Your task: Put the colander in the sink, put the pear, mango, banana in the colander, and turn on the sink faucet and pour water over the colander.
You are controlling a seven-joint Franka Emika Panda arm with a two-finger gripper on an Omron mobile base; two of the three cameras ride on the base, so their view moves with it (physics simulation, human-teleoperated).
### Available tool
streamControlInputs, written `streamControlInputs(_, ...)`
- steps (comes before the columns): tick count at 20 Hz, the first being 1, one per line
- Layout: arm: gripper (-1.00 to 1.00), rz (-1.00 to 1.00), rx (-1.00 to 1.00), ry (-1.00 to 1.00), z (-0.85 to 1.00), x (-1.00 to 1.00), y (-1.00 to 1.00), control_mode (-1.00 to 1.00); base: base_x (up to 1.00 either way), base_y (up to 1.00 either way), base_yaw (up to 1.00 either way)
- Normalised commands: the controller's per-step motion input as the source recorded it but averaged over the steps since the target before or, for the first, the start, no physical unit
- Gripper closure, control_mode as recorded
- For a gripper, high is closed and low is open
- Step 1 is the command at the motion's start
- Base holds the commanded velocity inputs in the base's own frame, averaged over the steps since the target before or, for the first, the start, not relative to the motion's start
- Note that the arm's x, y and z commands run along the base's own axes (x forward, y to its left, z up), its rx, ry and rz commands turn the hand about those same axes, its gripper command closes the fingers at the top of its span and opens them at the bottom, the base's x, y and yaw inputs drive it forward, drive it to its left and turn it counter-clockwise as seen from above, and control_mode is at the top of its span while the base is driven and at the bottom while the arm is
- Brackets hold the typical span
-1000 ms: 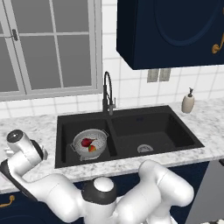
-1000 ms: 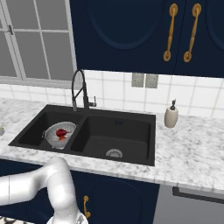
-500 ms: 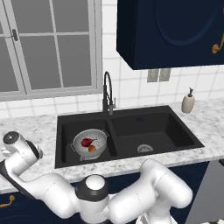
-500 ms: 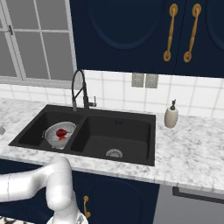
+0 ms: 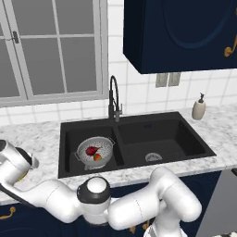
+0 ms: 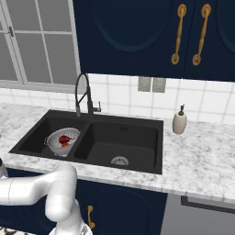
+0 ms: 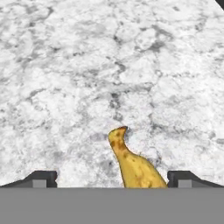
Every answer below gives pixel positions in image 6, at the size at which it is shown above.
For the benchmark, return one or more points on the grey dishwasher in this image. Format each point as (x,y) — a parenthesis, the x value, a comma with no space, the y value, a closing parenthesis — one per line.
(199,217)

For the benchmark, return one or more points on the red fruit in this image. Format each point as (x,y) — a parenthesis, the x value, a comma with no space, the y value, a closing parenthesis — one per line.
(64,139)

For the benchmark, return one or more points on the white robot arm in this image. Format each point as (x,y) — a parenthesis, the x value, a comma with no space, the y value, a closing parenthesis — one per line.
(58,192)

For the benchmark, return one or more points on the black sink faucet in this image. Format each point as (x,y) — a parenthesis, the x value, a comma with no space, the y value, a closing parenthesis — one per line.
(87,95)

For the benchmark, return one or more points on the grey wall socket plate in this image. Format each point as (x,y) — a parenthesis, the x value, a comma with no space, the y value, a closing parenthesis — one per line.
(151,84)

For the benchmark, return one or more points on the white metal colander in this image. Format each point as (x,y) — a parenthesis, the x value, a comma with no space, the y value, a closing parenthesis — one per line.
(62,141)

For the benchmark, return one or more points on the black double sink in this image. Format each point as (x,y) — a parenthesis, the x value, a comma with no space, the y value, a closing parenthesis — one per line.
(122,143)

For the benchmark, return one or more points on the white framed window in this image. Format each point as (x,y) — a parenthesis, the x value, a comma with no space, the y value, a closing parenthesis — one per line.
(36,42)

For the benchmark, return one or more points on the navy wall cupboard door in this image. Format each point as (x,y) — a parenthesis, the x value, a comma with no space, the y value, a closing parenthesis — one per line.
(128,33)
(214,39)

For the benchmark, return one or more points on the white soap dispenser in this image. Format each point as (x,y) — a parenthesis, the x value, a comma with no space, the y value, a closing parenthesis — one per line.
(179,122)

